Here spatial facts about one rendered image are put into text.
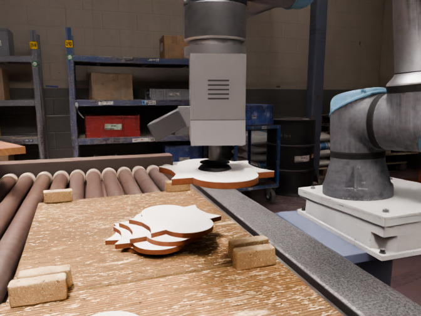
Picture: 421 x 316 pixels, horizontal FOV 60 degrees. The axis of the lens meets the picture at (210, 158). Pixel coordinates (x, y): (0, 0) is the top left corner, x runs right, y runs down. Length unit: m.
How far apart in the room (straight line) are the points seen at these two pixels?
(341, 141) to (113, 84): 4.04
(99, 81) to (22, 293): 4.28
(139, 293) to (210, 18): 0.32
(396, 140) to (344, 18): 5.98
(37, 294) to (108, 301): 0.08
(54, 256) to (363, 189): 0.60
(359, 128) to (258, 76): 5.06
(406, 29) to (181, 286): 0.58
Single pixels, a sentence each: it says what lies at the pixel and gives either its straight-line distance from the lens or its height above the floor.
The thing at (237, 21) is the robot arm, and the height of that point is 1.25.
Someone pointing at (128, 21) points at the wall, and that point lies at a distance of 5.38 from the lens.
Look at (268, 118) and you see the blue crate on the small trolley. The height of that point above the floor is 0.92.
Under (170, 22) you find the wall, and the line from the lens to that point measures 5.48.
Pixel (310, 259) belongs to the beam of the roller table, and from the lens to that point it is 0.61.
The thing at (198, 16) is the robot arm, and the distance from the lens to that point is 0.44.
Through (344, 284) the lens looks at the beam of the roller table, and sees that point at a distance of 0.55.
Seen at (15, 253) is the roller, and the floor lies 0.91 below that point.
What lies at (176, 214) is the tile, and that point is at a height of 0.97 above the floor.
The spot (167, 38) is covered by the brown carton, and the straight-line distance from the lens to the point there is 4.77.
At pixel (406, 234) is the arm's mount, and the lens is 0.78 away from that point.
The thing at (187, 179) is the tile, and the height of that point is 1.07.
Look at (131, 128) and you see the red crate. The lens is 4.66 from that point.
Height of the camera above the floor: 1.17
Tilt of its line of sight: 10 degrees down
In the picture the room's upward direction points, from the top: straight up
